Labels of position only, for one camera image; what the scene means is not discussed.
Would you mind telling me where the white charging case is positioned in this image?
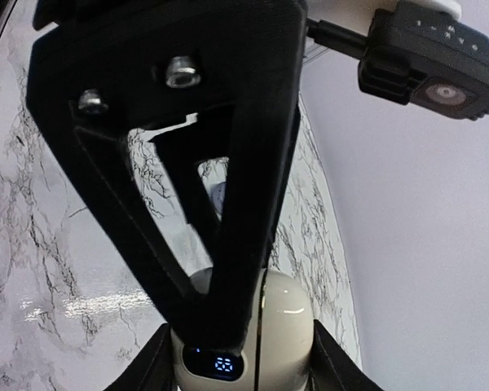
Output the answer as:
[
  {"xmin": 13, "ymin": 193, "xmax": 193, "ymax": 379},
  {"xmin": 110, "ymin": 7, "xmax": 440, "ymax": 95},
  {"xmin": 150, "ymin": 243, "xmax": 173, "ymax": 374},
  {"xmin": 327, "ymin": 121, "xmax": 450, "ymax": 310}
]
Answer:
[{"xmin": 170, "ymin": 269, "xmax": 314, "ymax": 390}]

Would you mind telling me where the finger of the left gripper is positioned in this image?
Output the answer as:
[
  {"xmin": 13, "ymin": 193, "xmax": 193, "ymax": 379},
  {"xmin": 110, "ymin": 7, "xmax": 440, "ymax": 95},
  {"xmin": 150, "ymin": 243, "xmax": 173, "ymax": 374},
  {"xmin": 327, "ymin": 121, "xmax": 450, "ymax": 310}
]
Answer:
[
  {"xmin": 150, "ymin": 121, "xmax": 229, "ymax": 260},
  {"xmin": 26, "ymin": 7, "xmax": 304, "ymax": 346}
]

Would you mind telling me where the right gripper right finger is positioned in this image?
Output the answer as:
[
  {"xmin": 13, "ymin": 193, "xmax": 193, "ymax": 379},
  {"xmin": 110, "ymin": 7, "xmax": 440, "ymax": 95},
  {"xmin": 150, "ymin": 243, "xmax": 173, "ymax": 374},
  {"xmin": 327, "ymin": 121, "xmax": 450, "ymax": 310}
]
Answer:
[{"xmin": 310, "ymin": 319, "xmax": 382, "ymax": 391}]

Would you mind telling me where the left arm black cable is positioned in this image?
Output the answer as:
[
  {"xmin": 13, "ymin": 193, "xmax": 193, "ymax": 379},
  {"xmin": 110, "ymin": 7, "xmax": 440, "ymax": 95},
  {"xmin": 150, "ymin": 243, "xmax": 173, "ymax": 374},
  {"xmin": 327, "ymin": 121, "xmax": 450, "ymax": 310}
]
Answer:
[{"xmin": 305, "ymin": 16, "xmax": 370, "ymax": 60}]

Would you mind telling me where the purple earbud charging case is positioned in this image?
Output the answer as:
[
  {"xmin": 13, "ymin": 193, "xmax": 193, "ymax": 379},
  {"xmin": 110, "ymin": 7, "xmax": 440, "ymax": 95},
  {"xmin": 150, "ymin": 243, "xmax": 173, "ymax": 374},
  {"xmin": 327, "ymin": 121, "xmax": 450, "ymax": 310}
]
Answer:
[{"xmin": 209, "ymin": 182, "xmax": 227, "ymax": 218}]

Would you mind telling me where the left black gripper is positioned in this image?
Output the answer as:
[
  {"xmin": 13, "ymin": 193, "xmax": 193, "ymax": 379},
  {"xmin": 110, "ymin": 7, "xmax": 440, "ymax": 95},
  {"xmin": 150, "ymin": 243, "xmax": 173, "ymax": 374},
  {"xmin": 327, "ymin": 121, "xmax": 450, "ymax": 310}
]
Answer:
[{"xmin": 33, "ymin": 1, "xmax": 307, "ymax": 47}]

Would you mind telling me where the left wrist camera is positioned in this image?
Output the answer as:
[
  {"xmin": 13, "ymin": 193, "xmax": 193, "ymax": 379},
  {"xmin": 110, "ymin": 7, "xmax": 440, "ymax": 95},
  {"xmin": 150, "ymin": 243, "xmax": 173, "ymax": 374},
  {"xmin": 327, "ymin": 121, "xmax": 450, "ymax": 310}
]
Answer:
[{"xmin": 358, "ymin": 1, "xmax": 489, "ymax": 121}]

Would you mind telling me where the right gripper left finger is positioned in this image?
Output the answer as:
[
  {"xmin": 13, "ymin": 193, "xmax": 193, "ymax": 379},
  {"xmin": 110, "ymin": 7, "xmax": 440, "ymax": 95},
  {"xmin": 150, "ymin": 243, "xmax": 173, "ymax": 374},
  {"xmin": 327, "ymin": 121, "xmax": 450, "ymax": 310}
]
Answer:
[{"xmin": 105, "ymin": 323, "xmax": 177, "ymax": 391}]

